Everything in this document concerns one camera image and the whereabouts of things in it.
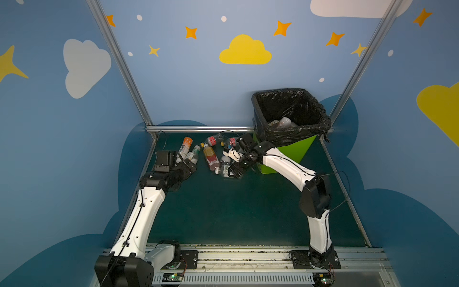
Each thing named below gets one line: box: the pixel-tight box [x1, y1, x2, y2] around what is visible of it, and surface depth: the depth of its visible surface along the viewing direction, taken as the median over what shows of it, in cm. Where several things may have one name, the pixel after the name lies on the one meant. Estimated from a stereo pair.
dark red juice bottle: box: [203, 143, 220, 172], surface depth 106 cm
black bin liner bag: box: [251, 88, 332, 146], surface depth 90 cm
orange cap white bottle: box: [178, 136, 194, 159], surface depth 113 cm
